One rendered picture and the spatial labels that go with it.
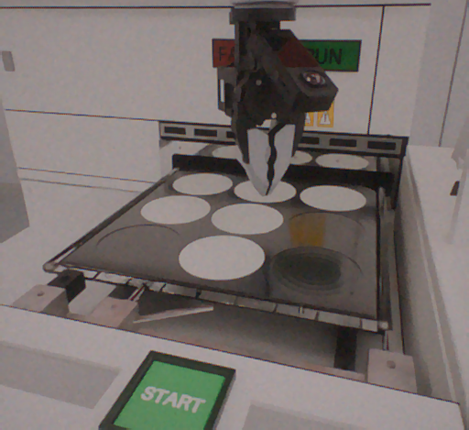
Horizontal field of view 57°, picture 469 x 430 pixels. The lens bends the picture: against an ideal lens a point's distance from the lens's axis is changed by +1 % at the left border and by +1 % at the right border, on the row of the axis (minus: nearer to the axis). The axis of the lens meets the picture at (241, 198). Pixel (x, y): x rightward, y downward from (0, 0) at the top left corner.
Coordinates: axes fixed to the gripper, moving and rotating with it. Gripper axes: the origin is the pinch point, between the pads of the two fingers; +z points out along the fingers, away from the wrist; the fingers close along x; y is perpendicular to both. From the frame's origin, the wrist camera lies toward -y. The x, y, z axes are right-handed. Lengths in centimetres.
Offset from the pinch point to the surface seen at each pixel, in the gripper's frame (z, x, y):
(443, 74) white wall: 5, -148, 101
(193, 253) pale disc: 6.5, 10.1, -0.4
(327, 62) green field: -12.4, -19.7, 16.6
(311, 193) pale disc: 6.5, -13.2, 9.2
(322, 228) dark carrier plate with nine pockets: 6.6, -7.6, -1.5
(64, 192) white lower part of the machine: 16, 21, 54
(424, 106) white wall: 20, -144, 105
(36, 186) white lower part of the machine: 16, 27, 59
